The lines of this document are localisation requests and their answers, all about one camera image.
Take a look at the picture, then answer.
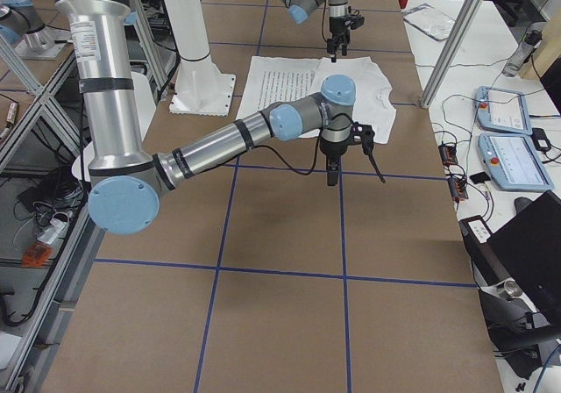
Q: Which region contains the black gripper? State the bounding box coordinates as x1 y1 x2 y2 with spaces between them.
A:
327 16 351 63
319 137 349 186

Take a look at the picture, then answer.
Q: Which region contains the white long-sleeve printed shirt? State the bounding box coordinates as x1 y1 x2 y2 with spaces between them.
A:
237 56 396 144

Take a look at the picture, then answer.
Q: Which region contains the white plastic bag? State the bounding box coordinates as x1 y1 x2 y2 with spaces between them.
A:
403 3 455 41

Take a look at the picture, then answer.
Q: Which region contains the orange circuit board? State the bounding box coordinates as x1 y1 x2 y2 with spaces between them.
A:
447 175 469 203
438 143 458 167

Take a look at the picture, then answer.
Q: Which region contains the upper blue teach pendant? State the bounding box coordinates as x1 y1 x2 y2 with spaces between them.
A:
474 86 532 135

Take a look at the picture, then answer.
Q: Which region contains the blue teach pendant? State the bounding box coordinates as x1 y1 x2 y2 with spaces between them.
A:
474 86 532 135
478 132 554 192

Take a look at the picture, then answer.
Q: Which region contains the lower blue teach pendant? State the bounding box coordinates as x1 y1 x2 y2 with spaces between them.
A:
478 132 554 192

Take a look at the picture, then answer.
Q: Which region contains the clear water bottle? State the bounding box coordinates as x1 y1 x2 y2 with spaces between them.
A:
502 30 543 77

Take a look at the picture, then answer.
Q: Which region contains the black power adapter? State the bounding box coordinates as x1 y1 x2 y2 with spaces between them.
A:
531 127 552 153

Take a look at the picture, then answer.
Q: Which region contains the black laptop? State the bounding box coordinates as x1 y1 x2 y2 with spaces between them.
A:
459 190 560 324

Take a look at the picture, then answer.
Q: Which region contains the aluminium frame post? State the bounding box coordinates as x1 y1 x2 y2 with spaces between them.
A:
420 0 483 109

